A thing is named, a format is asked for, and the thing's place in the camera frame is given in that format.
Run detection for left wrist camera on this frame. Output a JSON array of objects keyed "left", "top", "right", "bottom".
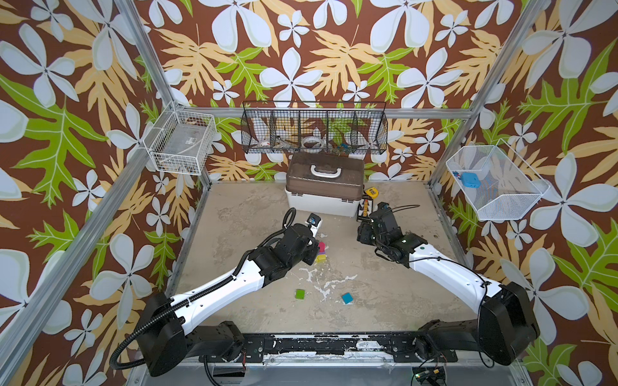
[{"left": 307, "top": 213, "right": 322, "bottom": 237}]

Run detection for teal cube block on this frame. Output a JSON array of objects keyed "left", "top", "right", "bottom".
[{"left": 342, "top": 293, "right": 353, "bottom": 304}]

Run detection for white wire basket left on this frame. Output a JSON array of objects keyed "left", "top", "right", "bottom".
[{"left": 144, "top": 109, "right": 217, "bottom": 175}]

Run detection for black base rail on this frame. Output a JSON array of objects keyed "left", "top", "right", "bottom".
[{"left": 201, "top": 331, "right": 458, "bottom": 363}]

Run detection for black wire basket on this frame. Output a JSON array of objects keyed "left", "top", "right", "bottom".
[{"left": 240, "top": 101, "right": 389, "bottom": 155}]

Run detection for white mesh basket right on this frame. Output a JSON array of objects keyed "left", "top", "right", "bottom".
[{"left": 446, "top": 144, "right": 550, "bottom": 222}]

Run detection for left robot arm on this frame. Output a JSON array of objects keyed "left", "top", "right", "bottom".
[{"left": 109, "top": 208, "right": 322, "bottom": 376}]

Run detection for black battery holder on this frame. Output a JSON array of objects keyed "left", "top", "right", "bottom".
[{"left": 357, "top": 196, "right": 373, "bottom": 222}]

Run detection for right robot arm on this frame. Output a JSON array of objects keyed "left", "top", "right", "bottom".
[{"left": 357, "top": 203, "right": 540, "bottom": 366}]

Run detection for blue object in basket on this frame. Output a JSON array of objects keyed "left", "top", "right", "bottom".
[{"left": 459, "top": 172, "right": 481, "bottom": 189}]

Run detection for brown lid storage box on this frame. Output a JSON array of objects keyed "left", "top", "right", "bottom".
[{"left": 285, "top": 152, "right": 365, "bottom": 217}]

